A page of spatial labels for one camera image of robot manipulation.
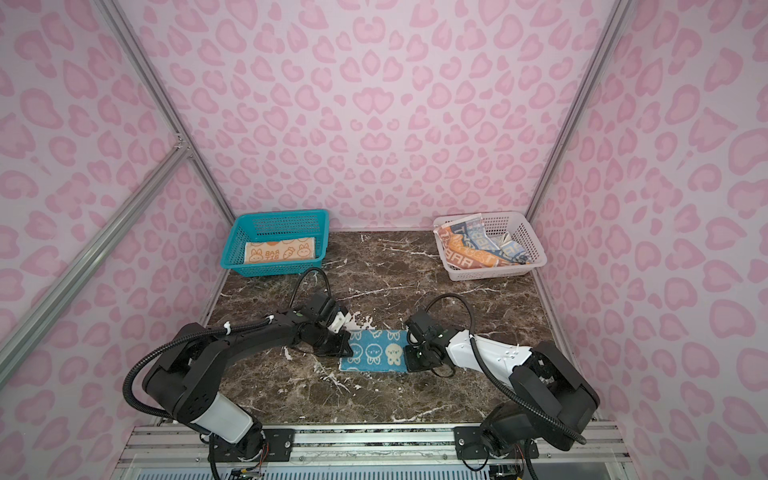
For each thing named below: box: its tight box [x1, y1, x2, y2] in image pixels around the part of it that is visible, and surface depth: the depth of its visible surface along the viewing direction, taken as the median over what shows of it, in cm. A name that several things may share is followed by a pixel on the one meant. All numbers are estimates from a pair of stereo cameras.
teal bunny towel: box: [339, 329, 409, 372], surface depth 89 cm
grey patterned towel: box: [433, 213, 531, 269], surface depth 113 cm
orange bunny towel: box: [244, 237, 316, 263], surface depth 113 cm
